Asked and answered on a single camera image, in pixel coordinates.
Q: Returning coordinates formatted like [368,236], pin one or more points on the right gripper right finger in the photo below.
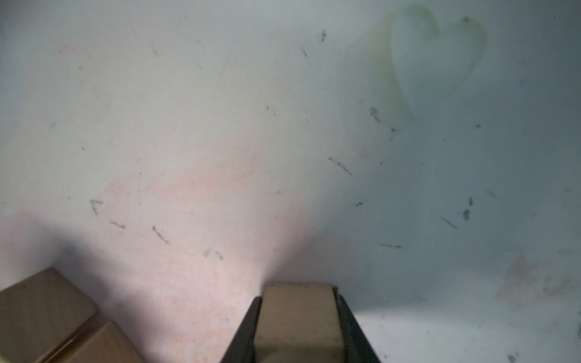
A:
[357,346]

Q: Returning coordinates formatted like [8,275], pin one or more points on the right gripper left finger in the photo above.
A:
[241,348]

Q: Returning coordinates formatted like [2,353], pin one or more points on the wooden block brown F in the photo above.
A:
[40,314]

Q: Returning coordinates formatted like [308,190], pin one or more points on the wooden block red T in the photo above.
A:
[108,344]

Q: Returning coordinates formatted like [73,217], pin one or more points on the wooden block red R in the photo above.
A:
[299,323]

